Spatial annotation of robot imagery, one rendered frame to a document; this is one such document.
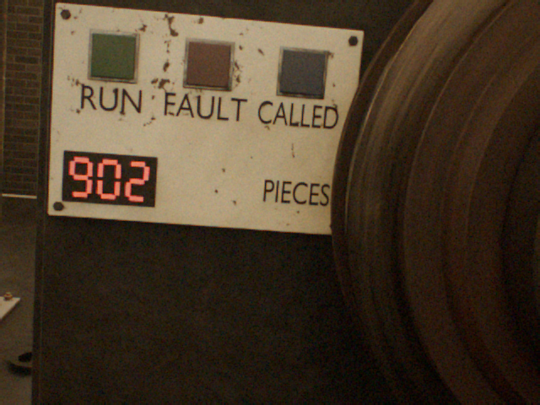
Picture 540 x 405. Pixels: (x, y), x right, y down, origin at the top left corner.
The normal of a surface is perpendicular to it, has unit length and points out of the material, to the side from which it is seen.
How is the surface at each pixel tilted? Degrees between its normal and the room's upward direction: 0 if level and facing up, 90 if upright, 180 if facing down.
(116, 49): 90
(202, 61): 90
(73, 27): 90
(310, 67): 90
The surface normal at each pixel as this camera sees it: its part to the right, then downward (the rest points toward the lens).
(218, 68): 0.07, 0.16
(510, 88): -0.70, -0.42
